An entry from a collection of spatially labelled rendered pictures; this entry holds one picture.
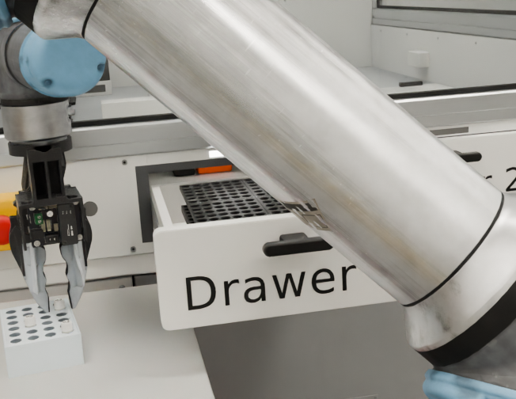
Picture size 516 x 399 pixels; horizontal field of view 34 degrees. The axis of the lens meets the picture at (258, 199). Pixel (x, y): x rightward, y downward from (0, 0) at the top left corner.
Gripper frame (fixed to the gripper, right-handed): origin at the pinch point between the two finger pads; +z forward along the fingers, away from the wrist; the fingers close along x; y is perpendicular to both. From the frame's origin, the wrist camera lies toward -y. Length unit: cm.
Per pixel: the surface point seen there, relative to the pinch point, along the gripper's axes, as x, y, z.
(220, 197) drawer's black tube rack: 22.3, -2.8, -9.0
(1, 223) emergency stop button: -5.2, -10.7, -7.6
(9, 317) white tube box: -6.1, -0.1, 1.5
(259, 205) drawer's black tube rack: 25.4, 3.8, -9.0
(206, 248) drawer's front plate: 14.3, 18.9, -9.4
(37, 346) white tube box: -3.5, 9.5, 1.8
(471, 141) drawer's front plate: 63, -6, -11
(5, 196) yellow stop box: -4.2, -15.0, -10.1
